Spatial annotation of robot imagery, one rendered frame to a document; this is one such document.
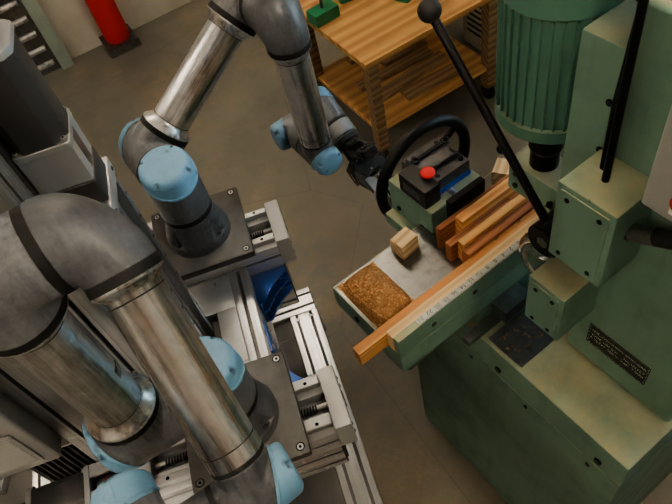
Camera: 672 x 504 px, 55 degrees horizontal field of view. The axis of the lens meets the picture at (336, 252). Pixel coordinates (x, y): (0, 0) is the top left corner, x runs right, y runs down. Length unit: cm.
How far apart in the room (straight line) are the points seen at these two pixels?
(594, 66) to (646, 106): 11
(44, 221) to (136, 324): 15
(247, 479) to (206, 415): 10
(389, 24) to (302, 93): 115
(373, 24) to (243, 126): 87
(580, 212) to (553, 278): 20
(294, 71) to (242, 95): 188
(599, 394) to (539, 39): 64
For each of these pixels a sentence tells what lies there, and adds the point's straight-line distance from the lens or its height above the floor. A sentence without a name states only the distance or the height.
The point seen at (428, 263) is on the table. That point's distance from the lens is 127.
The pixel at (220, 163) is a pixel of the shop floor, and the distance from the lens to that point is 295.
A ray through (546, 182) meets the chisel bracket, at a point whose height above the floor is 107.
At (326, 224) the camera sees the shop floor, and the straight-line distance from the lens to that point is 256.
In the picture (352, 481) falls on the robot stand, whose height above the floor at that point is 23.
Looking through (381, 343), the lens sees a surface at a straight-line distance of 116.
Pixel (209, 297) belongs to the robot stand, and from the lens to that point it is 155.
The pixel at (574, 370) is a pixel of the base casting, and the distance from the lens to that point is 128.
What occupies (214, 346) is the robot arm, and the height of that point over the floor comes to 104.
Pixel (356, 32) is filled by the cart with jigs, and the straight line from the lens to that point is 254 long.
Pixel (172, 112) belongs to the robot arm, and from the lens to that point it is 148.
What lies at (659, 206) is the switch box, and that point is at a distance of 81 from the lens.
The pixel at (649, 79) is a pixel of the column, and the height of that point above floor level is 143.
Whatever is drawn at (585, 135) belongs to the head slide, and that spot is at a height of 126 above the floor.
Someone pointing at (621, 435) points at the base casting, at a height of 80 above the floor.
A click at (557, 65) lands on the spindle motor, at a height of 134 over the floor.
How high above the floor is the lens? 193
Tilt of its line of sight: 52 degrees down
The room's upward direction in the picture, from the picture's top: 16 degrees counter-clockwise
